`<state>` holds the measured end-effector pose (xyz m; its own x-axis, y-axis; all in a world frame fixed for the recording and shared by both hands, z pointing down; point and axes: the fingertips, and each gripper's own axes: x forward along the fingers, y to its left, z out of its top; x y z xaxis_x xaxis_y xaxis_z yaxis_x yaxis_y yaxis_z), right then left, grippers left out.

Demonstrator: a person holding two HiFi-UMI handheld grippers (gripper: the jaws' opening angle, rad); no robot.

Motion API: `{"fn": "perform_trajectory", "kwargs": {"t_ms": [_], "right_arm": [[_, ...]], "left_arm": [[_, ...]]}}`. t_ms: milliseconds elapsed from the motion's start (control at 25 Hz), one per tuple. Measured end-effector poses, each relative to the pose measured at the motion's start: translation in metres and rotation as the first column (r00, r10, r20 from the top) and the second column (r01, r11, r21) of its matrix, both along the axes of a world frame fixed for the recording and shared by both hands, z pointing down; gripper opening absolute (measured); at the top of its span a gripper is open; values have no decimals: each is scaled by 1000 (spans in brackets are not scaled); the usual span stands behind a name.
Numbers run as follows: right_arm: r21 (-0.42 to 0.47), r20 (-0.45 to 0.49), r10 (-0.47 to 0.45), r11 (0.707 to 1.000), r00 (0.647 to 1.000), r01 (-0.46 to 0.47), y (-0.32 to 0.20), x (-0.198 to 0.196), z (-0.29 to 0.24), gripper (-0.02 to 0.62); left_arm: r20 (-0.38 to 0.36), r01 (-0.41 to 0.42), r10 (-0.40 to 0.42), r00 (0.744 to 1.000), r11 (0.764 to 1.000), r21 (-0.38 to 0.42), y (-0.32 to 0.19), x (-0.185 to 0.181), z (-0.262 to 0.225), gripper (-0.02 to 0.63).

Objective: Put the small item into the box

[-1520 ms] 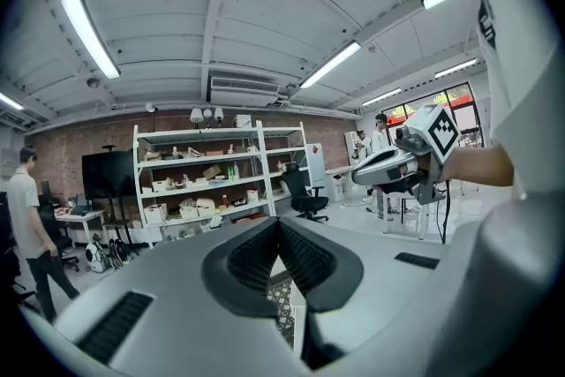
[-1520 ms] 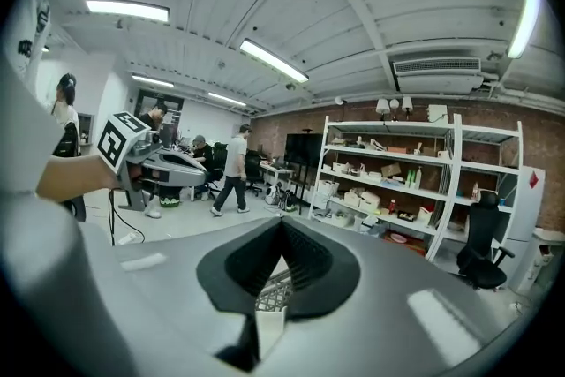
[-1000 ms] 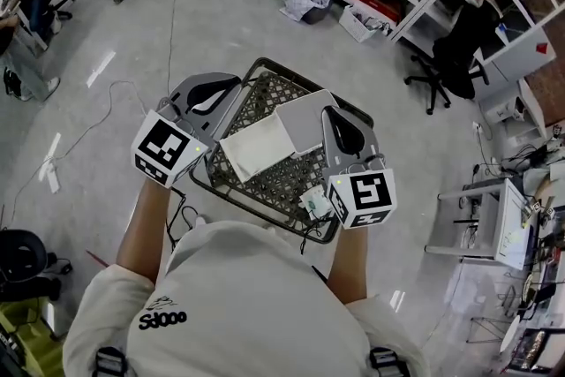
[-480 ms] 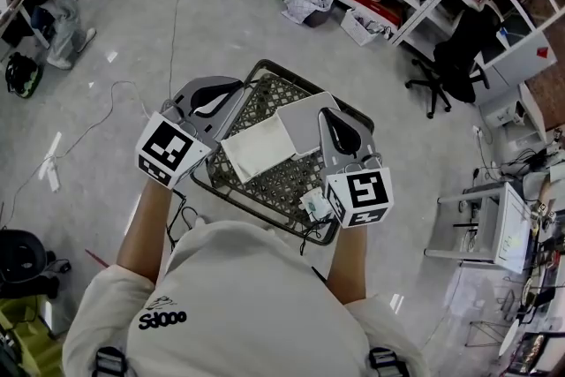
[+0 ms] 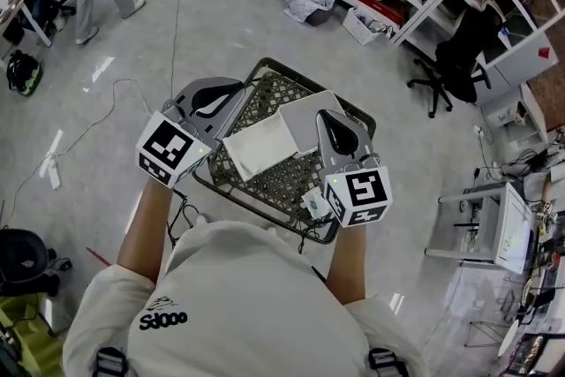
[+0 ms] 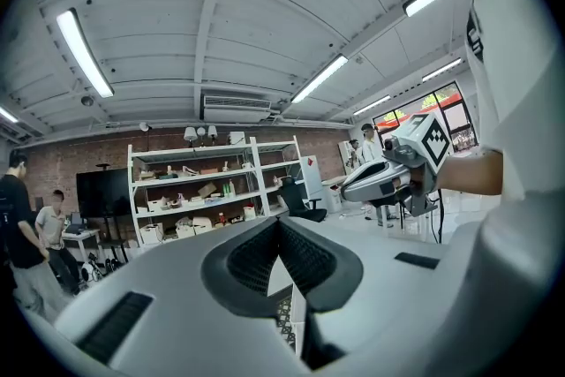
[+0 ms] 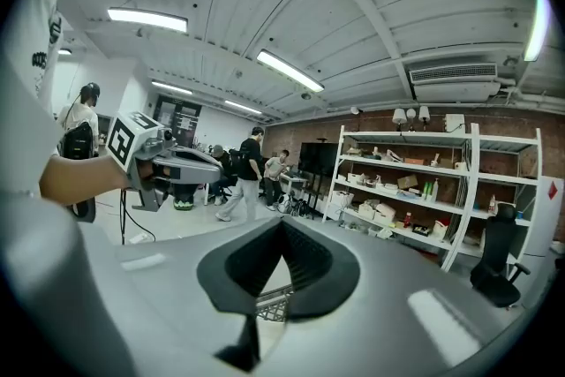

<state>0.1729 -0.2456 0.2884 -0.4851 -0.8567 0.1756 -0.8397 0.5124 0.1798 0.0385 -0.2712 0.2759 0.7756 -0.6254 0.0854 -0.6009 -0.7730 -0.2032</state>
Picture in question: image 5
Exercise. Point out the basket of crumpled cloths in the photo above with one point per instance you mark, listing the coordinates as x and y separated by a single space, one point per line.
311 2

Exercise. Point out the person's right forearm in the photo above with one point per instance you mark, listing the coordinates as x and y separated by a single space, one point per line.
348 265

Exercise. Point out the white box lid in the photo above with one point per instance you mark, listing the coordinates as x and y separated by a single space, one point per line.
304 123

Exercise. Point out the black office chair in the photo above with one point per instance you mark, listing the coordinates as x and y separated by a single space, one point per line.
461 62

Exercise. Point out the woven rattan table black frame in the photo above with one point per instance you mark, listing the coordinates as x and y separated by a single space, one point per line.
273 185

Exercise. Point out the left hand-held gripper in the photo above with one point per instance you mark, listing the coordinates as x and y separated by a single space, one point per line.
167 145

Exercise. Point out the white floor power strip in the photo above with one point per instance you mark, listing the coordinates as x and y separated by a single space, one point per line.
54 172

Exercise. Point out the small white item packet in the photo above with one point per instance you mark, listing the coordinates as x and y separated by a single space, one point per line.
314 204

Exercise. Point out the person's left forearm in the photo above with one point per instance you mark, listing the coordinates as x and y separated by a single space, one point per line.
145 229

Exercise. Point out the white side table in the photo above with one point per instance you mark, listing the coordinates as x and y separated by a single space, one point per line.
507 229

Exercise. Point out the black green helmet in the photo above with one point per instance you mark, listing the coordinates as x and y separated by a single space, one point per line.
24 73

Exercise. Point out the white low cabinet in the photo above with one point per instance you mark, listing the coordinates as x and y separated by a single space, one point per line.
514 112

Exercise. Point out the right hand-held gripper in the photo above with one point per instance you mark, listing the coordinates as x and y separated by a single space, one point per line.
366 194

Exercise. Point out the red pen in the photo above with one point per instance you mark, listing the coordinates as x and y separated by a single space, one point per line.
98 256

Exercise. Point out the yellow green cloth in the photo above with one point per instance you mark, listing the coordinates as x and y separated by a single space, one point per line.
26 340

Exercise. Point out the white slatted basket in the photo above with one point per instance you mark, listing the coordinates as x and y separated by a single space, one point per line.
359 27

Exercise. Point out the white box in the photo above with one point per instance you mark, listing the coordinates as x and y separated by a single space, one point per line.
260 145

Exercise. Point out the black round bin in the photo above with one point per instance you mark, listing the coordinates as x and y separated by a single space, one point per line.
24 260

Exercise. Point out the person's white shirt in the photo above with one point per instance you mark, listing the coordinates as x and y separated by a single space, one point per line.
247 304

